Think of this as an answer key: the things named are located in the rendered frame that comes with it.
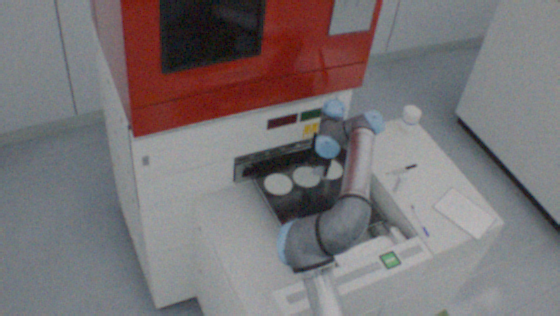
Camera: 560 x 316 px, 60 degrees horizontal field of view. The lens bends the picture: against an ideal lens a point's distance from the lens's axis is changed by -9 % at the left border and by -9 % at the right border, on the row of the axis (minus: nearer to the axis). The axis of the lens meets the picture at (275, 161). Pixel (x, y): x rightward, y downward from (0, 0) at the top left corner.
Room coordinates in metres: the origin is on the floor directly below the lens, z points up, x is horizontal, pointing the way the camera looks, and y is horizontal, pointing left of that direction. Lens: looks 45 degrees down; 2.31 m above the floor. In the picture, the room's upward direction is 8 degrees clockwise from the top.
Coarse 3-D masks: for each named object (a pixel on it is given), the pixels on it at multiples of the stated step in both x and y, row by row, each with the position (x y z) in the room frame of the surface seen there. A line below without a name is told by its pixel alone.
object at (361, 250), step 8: (376, 240) 1.10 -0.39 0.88; (384, 240) 1.10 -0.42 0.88; (392, 240) 1.11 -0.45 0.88; (352, 248) 1.05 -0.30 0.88; (360, 248) 1.05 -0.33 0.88; (368, 248) 1.06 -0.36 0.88; (376, 248) 1.06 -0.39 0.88; (344, 256) 1.01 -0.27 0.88; (352, 256) 1.02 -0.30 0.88; (360, 256) 1.02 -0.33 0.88
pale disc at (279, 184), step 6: (276, 174) 1.32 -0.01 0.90; (270, 180) 1.29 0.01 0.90; (276, 180) 1.29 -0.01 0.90; (282, 180) 1.30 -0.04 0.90; (288, 180) 1.30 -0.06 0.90; (270, 186) 1.26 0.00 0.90; (276, 186) 1.27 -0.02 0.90; (282, 186) 1.27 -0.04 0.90; (288, 186) 1.27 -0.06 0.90; (276, 192) 1.24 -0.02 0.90; (282, 192) 1.24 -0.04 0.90
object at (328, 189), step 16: (336, 160) 1.44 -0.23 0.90; (256, 176) 1.30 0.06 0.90; (288, 176) 1.32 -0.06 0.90; (288, 192) 1.24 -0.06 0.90; (304, 192) 1.26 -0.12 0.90; (320, 192) 1.27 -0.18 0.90; (336, 192) 1.28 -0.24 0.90; (288, 208) 1.17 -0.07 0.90; (304, 208) 1.18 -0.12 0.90; (320, 208) 1.19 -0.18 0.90
